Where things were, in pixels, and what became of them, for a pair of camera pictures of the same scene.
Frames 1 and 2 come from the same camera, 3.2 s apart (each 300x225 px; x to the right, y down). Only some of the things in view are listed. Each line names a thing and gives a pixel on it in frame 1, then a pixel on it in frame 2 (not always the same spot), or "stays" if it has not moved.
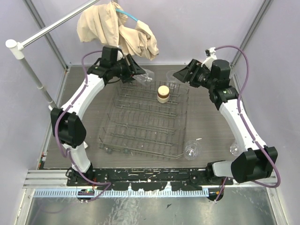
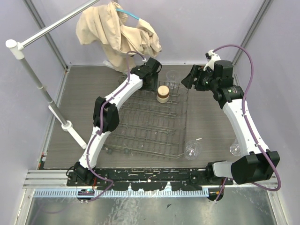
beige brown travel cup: x=163 y=95 stays
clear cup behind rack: x=171 y=79 stays
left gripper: x=129 y=68 → x=152 y=78
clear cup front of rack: x=192 y=149 stays
